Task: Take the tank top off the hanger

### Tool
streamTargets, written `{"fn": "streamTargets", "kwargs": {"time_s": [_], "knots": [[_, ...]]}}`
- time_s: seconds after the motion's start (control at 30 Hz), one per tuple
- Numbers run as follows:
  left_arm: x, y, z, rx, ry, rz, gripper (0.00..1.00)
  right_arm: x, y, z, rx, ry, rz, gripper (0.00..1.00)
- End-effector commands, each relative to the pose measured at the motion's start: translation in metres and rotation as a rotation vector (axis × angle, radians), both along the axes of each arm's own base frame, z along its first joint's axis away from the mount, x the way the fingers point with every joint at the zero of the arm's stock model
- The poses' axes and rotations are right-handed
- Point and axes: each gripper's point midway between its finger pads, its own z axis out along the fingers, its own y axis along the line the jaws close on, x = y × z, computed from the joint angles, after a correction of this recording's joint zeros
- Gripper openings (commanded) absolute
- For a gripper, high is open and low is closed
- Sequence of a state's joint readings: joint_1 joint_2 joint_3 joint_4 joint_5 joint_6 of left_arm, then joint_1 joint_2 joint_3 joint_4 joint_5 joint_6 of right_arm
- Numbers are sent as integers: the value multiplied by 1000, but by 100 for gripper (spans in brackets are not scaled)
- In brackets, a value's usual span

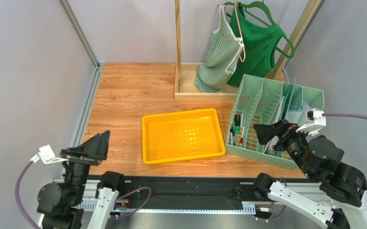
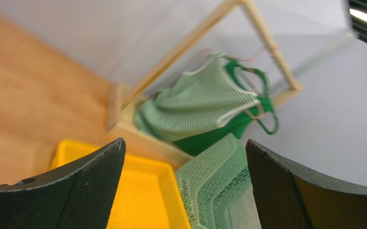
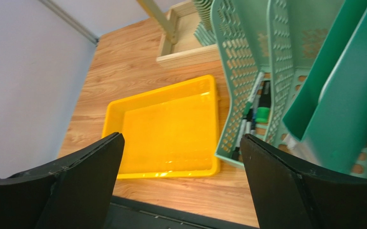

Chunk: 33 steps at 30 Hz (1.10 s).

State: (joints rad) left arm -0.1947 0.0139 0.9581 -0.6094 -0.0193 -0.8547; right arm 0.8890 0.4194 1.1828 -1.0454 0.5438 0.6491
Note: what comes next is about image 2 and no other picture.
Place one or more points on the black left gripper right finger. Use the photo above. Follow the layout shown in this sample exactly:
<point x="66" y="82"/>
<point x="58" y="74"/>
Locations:
<point x="289" y="195"/>

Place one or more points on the yellow plastic tray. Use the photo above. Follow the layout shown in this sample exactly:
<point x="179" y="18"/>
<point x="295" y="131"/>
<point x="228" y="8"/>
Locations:
<point x="147" y="197"/>

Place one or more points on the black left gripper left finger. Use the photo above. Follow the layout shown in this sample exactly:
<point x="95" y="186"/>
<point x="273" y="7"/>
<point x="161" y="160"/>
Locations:
<point x="77" y="195"/>

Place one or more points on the pink wire hanger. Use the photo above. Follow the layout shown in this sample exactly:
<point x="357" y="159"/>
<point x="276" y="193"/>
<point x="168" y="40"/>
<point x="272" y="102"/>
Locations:
<point x="251" y="79"/>

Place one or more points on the green white striped tank top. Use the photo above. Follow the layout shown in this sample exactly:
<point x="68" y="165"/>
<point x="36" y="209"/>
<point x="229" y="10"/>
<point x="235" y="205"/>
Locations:
<point x="201" y="101"/>

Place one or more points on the wooden clothes rack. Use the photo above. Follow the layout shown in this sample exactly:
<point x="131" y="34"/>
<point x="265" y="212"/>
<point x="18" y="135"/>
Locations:
<point x="123" y="101"/>

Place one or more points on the mint green file organizer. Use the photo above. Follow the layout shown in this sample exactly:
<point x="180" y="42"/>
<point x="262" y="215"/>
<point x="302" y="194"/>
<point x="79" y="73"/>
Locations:
<point x="211" y="181"/>

